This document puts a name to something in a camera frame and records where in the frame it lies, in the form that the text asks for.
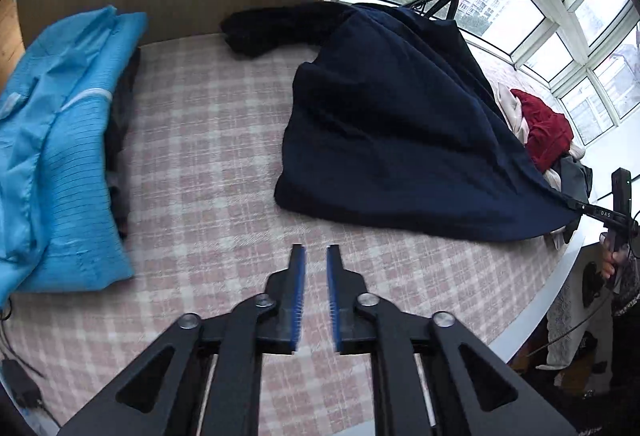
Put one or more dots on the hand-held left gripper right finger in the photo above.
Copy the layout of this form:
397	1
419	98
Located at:
334	301

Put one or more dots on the light blue folded garment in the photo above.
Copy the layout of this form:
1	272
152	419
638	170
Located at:
55	156

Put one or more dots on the cream garment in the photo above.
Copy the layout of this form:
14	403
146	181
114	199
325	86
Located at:
510	111

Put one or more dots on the pine wood panel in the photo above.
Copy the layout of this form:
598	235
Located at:
10	41

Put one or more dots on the white lace cloth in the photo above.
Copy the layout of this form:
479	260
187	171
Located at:
565	316

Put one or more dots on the pink plaid blanket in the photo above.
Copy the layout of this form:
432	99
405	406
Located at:
200	166

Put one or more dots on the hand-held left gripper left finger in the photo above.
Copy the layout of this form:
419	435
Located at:
299	301

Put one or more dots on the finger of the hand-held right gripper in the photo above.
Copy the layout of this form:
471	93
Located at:
595	211

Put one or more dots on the person's right hand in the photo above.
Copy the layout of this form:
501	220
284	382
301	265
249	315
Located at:
607	261

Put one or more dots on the navy blue pants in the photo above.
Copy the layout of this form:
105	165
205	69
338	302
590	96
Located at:
390	131

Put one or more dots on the dark grey folded garment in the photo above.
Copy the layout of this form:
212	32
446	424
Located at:
120	141

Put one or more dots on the black power adapter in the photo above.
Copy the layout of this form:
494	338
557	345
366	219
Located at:
20	381

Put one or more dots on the red garment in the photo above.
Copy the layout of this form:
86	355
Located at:
545	126

